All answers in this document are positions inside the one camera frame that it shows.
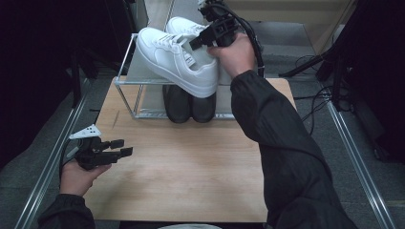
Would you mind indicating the black leather shoe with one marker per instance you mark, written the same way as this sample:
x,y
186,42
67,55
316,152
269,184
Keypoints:
x,y
178,108
203,109

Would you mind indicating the beige wooden partition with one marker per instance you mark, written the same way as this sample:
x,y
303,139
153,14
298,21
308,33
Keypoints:
x,y
286,9

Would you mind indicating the person's right hand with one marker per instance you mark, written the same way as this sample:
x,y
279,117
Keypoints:
x,y
237,57

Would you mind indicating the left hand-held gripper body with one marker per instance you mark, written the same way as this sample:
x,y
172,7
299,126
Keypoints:
x,y
92,156

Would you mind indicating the black tripod stand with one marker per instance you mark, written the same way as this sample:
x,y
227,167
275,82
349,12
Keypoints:
x,y
305,65

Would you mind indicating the person's left hand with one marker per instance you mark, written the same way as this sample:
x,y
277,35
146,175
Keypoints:
x,y
76,181

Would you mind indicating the dark curtain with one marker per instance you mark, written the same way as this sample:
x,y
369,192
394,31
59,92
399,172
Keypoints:
x,y
382,63
31,63

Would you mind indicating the white sneaker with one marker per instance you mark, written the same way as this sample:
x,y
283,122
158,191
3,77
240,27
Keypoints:
x,y
165,60
180,25

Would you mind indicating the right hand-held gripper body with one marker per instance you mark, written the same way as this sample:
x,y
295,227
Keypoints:
x,y
221,28

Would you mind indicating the person's light clothing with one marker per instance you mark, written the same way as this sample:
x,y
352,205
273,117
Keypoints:
x,y
191,226

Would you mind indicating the metal shoe rack grey shelves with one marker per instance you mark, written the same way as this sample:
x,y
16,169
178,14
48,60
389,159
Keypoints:
x,y
127,63

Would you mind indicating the metal floor rail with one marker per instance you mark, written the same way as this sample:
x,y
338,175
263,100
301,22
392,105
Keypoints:
x,y
358,165
52,162

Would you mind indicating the black metal stand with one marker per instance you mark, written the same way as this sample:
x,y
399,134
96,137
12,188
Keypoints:
x,y
75,86

